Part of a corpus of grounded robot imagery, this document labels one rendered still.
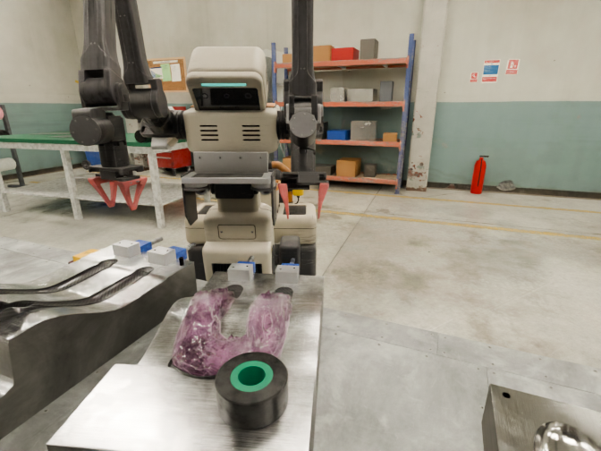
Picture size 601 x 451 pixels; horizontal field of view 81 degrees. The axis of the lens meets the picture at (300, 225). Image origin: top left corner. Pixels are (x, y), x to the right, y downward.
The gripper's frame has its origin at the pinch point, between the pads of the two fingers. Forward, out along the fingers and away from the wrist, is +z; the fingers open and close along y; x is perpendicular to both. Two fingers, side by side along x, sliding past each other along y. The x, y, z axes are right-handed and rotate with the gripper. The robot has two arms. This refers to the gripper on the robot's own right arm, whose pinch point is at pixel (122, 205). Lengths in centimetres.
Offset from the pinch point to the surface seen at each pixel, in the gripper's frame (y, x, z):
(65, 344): 17.6, -28.6, 13.6
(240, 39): -280, 514, -137
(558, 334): 140, 157, 99
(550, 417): 84, -15, 14
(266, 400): 55, -32, 7
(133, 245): 2.5, -0.6, 9.5
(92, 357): 17.7, -25.0, 18.6
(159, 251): 11.0, -1.2, 9.3
